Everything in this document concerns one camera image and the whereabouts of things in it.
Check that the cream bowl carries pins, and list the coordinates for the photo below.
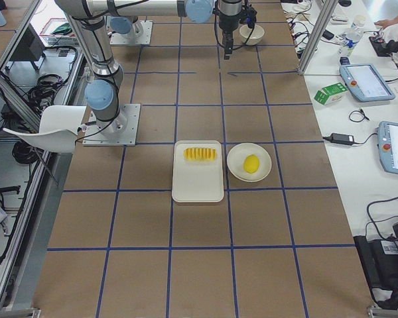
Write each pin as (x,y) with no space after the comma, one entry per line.
(251,36)

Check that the black power adapter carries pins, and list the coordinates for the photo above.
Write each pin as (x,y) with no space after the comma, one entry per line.
(344,139)

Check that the plastic water bottle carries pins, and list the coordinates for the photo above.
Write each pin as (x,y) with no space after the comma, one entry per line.
(352,36)

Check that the near blue teach pendant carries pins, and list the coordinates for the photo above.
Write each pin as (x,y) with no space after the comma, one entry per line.
(387,134)

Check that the white rectangular tray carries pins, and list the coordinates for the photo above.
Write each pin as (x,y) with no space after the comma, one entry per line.
(197,181)

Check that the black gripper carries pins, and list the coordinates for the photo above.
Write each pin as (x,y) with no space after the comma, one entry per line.
(227,20)

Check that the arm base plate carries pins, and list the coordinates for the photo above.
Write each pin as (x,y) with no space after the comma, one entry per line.
(121,132)
(125,33)

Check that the cream plate under lemon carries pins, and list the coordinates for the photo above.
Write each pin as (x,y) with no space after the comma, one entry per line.
(238,154)

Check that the blue teach pendant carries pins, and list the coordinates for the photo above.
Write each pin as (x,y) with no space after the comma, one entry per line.
(387,134)
(365,83)

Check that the green white carton box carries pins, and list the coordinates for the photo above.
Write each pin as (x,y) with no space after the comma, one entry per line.
(330,94)

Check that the white plastic chair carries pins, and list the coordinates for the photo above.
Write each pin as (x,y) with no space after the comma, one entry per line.
(58,129)

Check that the far blue teach pendant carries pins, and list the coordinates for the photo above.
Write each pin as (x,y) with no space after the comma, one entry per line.
(365,83)

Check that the yellow lemon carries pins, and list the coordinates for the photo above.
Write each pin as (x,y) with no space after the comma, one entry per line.
(251,164)

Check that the aluminium frame post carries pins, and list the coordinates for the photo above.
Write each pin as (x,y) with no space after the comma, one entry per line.
(323,18)

